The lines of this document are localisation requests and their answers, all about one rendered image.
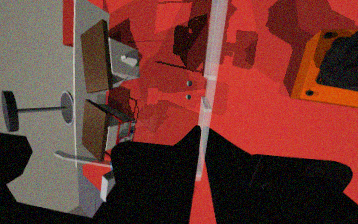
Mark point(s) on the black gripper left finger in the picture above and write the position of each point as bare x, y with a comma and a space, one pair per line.
175, 164

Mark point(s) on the long white flat panel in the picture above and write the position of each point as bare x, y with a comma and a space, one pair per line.
86, 15

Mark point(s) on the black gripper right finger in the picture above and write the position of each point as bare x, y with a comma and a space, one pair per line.
236, 177

